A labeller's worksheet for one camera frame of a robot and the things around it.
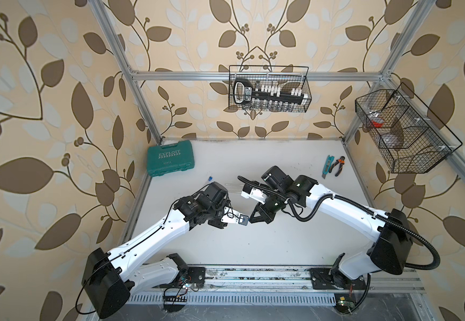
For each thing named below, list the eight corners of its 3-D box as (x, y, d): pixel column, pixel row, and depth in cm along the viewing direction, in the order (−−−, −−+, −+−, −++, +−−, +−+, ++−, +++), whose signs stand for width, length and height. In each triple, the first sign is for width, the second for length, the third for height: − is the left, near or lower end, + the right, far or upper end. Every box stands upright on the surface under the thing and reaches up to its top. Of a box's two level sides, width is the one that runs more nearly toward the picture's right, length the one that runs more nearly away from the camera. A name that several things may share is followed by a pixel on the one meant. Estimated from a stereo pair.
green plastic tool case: (150, 178, 106) (146, 172, 102) (151, 152, 118) (147, 145, 114) (196, 169, 110) (194, 162, 106) (192, 144, 122) (190, 138, 118)
